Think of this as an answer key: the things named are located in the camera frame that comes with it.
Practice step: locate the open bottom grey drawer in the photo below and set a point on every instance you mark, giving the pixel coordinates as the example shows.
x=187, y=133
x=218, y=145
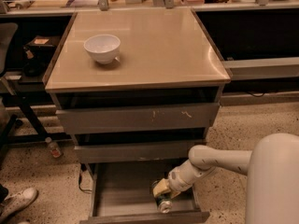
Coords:
x=122, y=195

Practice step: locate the middle grey drawer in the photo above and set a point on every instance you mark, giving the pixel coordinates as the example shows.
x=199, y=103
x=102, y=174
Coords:
x=136, y=151

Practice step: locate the small plastic bottle on floor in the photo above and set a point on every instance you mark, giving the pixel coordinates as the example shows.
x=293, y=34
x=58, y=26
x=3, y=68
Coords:
x=54, y=148

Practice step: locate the white sneaker lower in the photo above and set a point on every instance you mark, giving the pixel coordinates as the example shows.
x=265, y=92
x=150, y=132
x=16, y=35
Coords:
x=16, y=202

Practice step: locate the white ceramic bowl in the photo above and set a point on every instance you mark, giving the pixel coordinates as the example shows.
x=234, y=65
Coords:
x=103, y=48

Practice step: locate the green soda can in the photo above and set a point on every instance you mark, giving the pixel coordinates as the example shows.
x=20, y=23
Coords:
x=163, y=200

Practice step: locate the grey drawer cabinet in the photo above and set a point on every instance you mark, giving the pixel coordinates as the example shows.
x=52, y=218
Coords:
x=165, y=59

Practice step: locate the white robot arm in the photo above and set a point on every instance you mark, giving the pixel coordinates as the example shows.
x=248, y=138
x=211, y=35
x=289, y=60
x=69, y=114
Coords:
x=271, y=168

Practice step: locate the black box with label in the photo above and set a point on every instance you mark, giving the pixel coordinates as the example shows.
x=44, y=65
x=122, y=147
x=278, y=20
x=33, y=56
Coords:
x=44, y=43

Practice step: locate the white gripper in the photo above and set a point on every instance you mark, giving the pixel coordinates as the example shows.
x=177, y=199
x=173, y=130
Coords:
x=177, y=180

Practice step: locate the top grey drawer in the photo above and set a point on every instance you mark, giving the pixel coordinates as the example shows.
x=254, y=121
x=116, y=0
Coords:
x=137, y=118

